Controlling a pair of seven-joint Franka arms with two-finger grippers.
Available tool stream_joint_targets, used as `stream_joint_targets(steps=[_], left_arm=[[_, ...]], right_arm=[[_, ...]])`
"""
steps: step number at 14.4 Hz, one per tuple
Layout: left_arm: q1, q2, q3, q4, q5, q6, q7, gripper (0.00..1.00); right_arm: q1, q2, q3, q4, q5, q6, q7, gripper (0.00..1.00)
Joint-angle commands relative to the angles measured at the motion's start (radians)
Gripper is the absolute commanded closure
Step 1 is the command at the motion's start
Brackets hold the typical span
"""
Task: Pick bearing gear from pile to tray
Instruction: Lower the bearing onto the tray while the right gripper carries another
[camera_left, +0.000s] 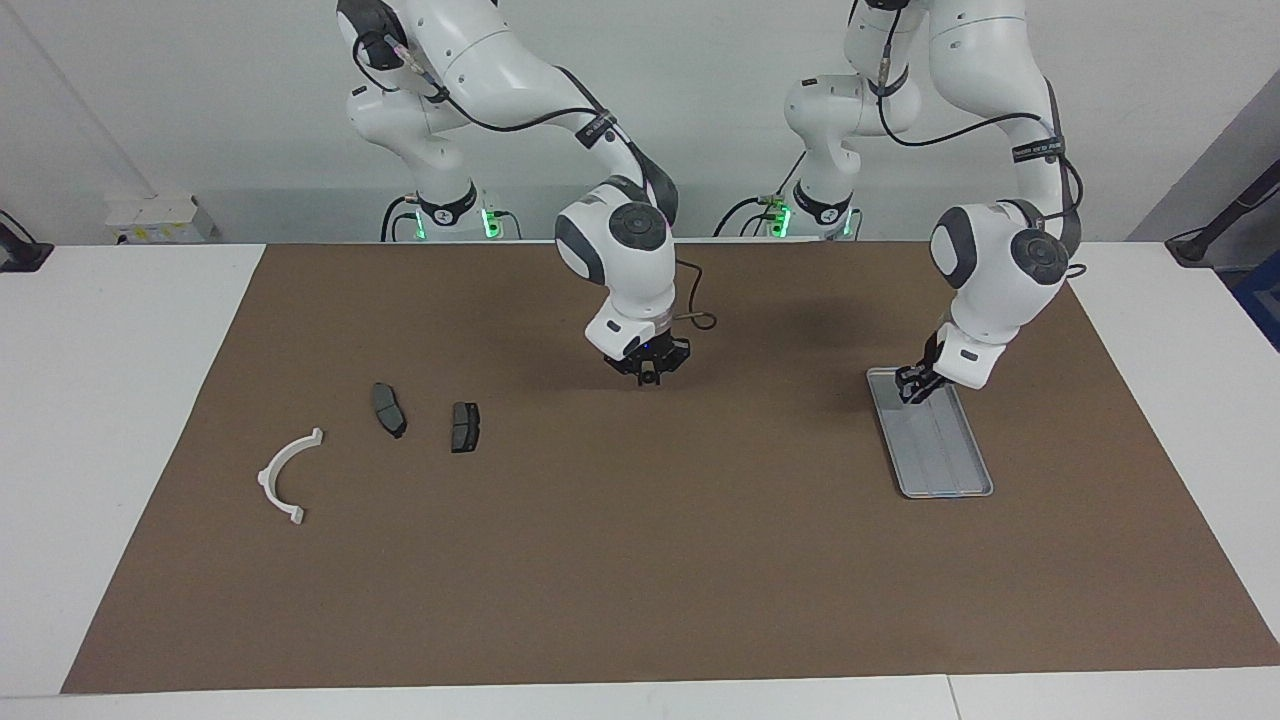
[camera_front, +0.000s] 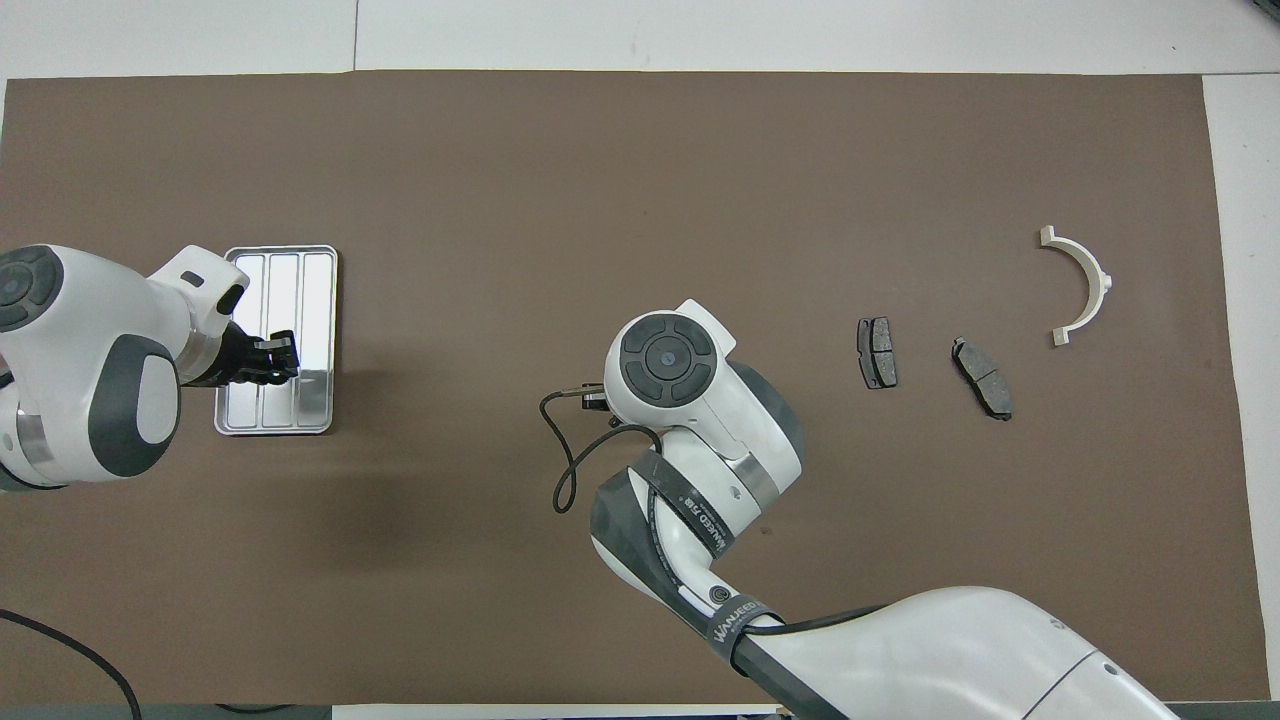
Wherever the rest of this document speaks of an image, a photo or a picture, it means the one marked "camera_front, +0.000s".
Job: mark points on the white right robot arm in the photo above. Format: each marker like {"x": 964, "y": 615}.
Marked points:
{"x": 950, "y": 650}

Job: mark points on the dark grey long brake pad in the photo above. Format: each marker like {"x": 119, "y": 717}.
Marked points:
{"x": 983, "y": 378}

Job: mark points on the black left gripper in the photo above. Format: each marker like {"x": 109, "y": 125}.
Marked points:
{"x": 235, "y": 362}

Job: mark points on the silver metal tray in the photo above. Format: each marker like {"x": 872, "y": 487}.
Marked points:
{"x": 310, "y": 300}

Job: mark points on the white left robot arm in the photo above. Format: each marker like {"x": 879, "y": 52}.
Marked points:
{"x": 80, "y": 330}

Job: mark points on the white semicircular plastic bracket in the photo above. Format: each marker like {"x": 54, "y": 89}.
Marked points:
{"x": 1090, "y": 268}

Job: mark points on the brown table mat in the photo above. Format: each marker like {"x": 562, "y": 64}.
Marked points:
{"x": 620, "y": 200}

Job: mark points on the dark grey rectangular brake pad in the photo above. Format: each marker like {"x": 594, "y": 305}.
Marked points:
{"x": 877, "y": 352}

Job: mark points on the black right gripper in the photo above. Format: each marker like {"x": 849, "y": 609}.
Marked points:
{"x": 595, "y": 398}

